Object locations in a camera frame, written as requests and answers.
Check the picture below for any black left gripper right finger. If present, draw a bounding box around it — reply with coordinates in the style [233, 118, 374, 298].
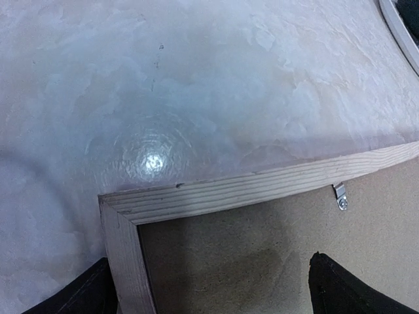
[308, 252, 416, 314]

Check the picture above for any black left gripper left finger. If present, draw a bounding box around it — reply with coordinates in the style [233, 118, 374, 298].
[26, 257, 118, 314]

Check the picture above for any striped ceramic plate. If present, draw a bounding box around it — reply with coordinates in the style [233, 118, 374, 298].
[378, 0, 418, 75]

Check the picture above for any dark green cup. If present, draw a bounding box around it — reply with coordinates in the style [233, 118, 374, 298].
[395, 0, 419, 44]

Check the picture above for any pink wooden picture frame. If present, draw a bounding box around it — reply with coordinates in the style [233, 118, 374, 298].
[98, 142, 418, 313]

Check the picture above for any brown backing board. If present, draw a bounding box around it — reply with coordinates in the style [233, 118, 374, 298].
[139, 160, 418, 313]

